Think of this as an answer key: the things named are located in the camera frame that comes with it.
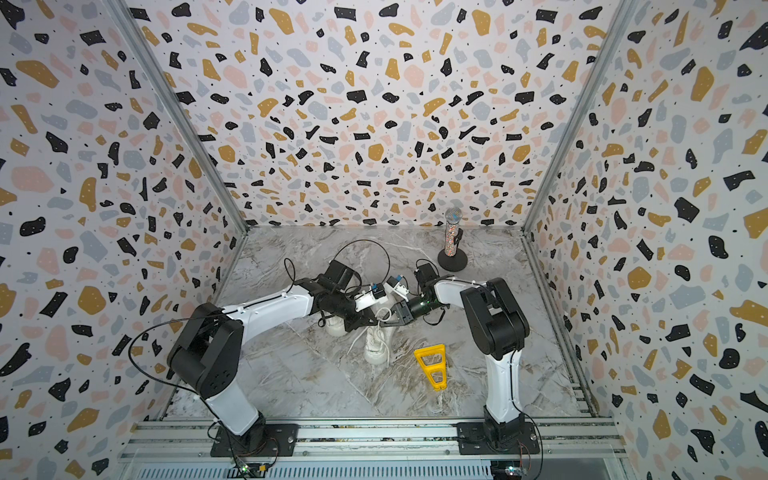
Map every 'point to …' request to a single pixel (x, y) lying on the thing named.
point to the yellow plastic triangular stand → (436, 367)
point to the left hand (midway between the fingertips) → (378, 318)
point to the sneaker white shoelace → (379, 329)
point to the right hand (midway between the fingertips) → (384, 326)
